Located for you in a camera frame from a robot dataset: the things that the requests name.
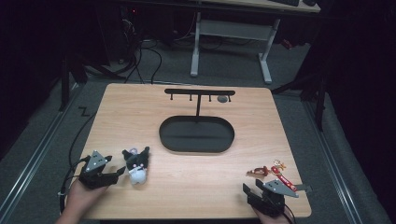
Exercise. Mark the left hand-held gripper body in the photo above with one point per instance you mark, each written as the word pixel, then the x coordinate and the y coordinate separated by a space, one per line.
pixel 93 174

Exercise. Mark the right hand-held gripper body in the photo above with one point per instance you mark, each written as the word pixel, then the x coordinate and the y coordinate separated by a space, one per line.
pixel 277 190

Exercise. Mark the black oval tray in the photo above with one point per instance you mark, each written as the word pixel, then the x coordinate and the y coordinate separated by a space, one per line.
pixel 196 135

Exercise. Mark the person's left hand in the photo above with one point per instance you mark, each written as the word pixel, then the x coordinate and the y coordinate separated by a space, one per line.
pixel 79 197

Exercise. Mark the person's right hand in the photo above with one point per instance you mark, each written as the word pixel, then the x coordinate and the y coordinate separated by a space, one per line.
pixel 274 220

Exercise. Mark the black metal stand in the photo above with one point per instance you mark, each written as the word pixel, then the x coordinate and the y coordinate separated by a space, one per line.
pixel 65 81
pixel 319 102

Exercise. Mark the grey round table grommet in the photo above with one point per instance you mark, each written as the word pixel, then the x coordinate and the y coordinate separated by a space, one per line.
pixel 222 99

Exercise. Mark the black computer tower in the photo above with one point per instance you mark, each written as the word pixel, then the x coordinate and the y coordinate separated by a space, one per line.
pixel 129 31

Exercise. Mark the small red object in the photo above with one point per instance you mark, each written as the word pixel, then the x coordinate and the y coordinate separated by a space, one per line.
pixel 287 44

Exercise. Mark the white-legged wooden desk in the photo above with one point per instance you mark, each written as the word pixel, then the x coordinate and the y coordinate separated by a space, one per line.
pixel 233 29

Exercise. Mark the metal floor rail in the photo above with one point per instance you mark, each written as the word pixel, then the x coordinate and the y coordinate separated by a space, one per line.
pixel 333 165
pixel 34 155

